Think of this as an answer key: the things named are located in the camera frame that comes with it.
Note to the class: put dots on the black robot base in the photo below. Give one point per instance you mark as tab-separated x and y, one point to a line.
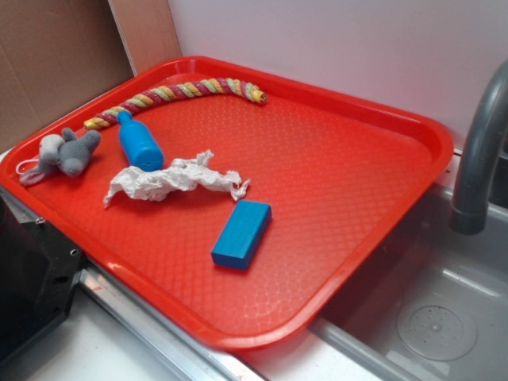
40	268

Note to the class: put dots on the blue rectangular block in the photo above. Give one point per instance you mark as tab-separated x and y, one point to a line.
242	234

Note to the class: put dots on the red plastic tray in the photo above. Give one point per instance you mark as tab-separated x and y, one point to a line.
338	173

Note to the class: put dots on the crumpled white paper towel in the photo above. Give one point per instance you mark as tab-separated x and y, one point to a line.
182	175

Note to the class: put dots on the blue plastic bottle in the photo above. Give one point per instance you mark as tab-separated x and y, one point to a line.
138	144

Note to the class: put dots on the grey plush mouse toy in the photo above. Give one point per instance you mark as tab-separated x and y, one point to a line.
65	153

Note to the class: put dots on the grey plastic sink basin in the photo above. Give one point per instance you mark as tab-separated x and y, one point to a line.
428	303

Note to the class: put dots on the grey sink faucet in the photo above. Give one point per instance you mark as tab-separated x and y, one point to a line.
482	175

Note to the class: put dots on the brown cardboard panel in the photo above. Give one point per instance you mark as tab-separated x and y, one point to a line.
55	57

